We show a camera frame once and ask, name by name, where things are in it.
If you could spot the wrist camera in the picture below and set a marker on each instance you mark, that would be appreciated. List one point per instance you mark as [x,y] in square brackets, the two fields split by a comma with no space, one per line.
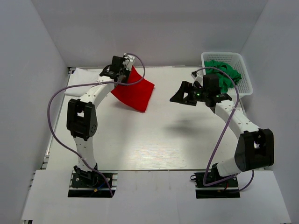
[198,78]
[129,61]

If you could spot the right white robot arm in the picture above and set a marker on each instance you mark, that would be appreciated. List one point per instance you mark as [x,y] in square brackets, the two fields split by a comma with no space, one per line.
[255,146]

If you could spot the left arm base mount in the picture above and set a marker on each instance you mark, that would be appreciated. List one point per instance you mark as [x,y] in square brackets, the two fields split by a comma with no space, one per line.
[80,187]

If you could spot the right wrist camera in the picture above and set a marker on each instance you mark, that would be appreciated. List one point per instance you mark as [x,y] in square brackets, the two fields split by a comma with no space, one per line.
[198,78]

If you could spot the white plastic basket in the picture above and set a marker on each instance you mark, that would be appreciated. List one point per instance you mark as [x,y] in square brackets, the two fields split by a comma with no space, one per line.
[236,61]

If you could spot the red t shirt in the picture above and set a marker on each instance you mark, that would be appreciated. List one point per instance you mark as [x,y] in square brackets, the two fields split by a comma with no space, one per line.
[136,96]

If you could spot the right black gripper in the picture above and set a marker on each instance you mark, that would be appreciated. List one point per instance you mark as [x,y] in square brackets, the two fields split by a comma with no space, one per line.
[186,87]

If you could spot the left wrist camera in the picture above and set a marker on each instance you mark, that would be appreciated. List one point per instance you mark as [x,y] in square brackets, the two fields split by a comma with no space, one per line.
[129,61]

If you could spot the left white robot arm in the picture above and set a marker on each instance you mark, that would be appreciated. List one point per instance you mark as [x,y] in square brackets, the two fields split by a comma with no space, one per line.
[81,113]

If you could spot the folded white t shirt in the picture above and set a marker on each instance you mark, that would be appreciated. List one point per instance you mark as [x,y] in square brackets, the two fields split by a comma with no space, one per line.
[82,76]

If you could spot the green t shirt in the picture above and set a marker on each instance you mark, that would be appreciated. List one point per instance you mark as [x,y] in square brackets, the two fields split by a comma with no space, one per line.
[224,82]

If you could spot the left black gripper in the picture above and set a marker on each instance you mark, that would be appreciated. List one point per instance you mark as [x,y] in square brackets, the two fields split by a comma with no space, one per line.
[127,72]

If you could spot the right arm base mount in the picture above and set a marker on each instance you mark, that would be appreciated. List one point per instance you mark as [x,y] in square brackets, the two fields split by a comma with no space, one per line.
[223,190]

